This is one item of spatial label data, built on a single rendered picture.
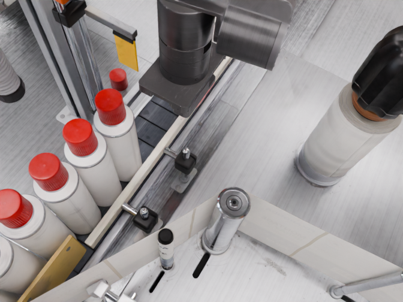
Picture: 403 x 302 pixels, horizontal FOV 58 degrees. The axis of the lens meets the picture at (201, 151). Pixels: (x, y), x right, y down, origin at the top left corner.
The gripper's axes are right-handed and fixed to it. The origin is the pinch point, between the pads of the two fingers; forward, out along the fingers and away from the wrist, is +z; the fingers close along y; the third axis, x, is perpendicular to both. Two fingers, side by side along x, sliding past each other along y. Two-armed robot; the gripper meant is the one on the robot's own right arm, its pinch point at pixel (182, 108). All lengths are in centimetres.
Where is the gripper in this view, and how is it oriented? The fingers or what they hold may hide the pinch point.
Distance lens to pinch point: 51.4
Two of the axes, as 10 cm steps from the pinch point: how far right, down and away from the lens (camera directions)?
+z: -0.7, 4.5, 8.9
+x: -8.6, -4.7, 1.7
